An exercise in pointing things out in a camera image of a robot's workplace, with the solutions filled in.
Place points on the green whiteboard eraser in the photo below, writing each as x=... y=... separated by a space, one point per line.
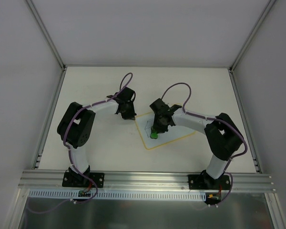
x=154 y=134

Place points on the aluminium mounting rail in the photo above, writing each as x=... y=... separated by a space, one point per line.
x=147 y=181

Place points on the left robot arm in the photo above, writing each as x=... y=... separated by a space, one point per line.
x=75 y=128

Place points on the white slotted cable duct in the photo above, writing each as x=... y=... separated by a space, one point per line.
x=120 y=195

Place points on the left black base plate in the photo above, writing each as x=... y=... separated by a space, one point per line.
x=96 y=180

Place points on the yellow-framed small whiteboard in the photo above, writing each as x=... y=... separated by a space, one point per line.
x=144 y=124

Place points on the left aluminium frame post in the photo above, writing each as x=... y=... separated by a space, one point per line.
x=62 y=67

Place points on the right aluminium frame post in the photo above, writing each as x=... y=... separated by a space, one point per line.
x=232 y=69

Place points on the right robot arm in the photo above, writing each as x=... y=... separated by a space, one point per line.
x=223 y=137

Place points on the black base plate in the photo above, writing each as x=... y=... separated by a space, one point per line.
x=206 y=182
x=96 y=180

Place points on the aluminium frame post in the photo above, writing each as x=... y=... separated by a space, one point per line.
x=62 y=67
x=232 y=69

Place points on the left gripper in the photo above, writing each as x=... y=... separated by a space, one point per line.
x=127 y=112

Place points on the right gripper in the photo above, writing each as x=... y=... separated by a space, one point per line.
x=159 y=126

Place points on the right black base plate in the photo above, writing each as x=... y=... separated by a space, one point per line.
x=206 y=182

